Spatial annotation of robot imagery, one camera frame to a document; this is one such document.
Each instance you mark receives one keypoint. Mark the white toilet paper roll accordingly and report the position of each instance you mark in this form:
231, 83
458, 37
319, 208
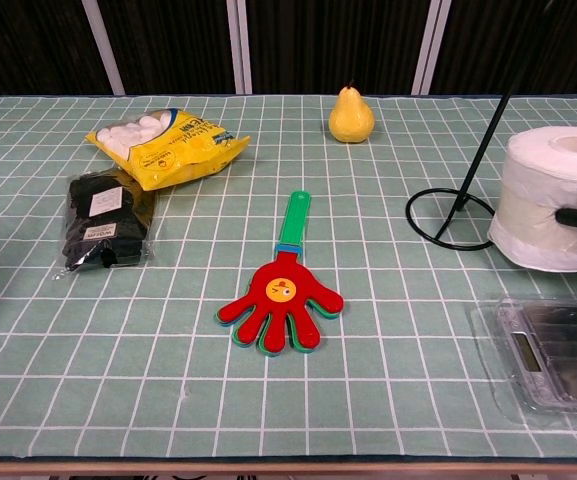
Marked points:
543, 175

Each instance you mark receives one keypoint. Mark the red green hand clapper toy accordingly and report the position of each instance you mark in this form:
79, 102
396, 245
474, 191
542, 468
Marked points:
283, 295

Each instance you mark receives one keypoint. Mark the green checkered tablecloth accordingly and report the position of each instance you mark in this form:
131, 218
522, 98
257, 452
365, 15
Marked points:
218, 390

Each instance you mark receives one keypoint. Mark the clear digital pocket scale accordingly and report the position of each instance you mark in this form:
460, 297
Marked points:
553, 350

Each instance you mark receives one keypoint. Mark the yellow pear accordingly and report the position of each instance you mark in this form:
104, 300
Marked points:
351, 117

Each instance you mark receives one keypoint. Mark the yellow cotton ball bag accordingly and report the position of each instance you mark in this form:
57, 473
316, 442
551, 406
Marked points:
178, 145

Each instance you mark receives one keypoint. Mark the black gloves in plastic bag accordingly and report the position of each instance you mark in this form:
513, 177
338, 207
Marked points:
105, 220

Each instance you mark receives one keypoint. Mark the white vertical frame post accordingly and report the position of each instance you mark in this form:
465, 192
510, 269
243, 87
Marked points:
428, 45
240, 45
104, 45

